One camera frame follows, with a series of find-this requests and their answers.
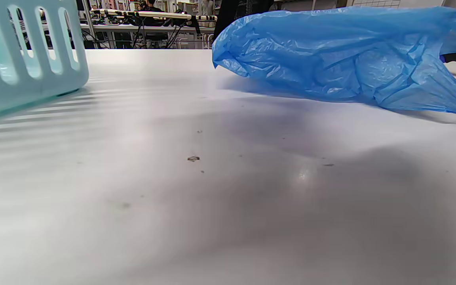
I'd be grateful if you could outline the blue plastic bag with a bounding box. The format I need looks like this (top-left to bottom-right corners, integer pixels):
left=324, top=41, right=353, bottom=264
left=211, top=6, right=456, bottom=122

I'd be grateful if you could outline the background workbench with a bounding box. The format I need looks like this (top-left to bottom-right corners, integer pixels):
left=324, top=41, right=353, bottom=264
left=78, top=8, right=217, bottom=49

